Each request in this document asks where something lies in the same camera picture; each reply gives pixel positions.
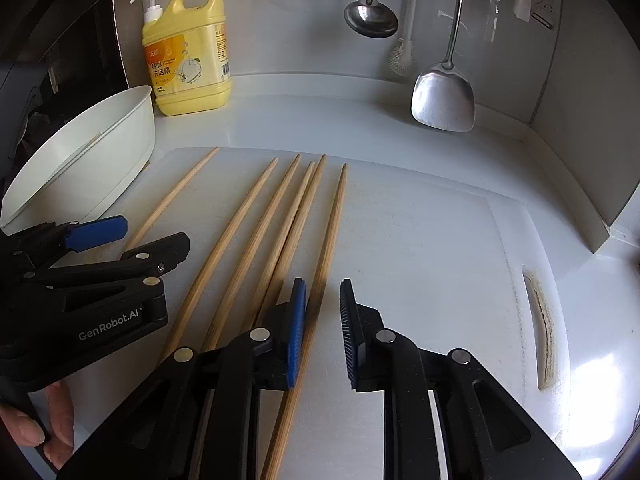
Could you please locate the person's left hand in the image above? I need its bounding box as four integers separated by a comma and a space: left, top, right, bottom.
0, 379, 76, 471

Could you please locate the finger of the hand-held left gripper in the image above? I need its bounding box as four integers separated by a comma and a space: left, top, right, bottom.
7, 215, 129, 273
30, 231, 191, 301

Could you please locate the steel spatula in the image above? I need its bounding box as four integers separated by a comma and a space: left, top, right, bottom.
411, 0, 476, 133

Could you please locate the single wooden chopstick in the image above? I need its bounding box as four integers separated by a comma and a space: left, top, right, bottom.
260, 162, 349, 480

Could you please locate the group of wooden chopsticks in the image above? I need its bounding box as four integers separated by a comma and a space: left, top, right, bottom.
120, 146, 328, 366

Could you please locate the white plastic cutting board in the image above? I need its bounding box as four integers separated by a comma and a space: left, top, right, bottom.
30, 146, 576, 480

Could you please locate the white round bowl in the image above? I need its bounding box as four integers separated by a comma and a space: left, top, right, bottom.
0, 85, 157, 233

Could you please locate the steel peeler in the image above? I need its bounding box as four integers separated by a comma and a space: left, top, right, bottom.
531, 0, 556, 30

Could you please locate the yellow dish soap pump bottle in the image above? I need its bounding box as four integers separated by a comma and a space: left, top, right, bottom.
130, 0, 232, 117

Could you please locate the white bottle brush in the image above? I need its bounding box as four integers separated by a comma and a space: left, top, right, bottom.
387, 0, 421, 77

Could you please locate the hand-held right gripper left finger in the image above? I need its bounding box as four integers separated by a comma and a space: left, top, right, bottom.
57, 277, 307, 480

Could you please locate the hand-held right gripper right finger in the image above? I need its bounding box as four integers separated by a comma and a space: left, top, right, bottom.
339, 277, 583, 480

